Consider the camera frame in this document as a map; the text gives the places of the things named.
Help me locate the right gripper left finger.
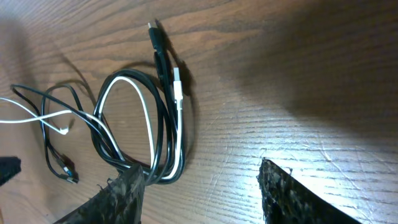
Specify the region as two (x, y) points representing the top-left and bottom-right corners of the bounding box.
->
(57, 164), (145, 224)

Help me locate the white USB cable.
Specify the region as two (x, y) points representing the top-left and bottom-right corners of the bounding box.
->
(0, 67), (184, 180)

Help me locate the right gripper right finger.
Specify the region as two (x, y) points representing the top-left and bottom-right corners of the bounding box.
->
(257, 158), (359, 224)

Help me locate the black USB cable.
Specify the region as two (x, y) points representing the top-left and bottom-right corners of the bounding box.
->
(91, 21), (187, 186)
(10, 83), (103, 184)

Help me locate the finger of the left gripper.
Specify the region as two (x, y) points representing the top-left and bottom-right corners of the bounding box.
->
(0, 156), (21, 185)

